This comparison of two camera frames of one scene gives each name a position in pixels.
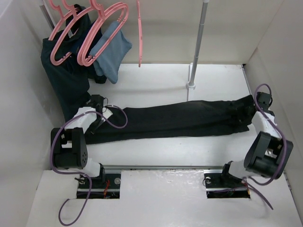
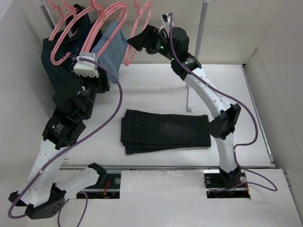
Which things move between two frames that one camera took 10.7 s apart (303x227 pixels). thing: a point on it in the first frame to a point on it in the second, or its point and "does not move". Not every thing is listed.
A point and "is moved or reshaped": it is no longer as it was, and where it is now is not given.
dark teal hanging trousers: x=66 y=58 does not move
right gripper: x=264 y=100 to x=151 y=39
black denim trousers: x=157 y=121 is moved or reshaped
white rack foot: x=190 y=84 to x=189 y=105
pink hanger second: x=54 y=61 does not move
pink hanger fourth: x=81 y=59 does not move
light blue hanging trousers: x=109 y=63 does not move
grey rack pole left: x=46 y=11 does not move
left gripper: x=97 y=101 to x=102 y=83
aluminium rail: x=162 y=167 does not move
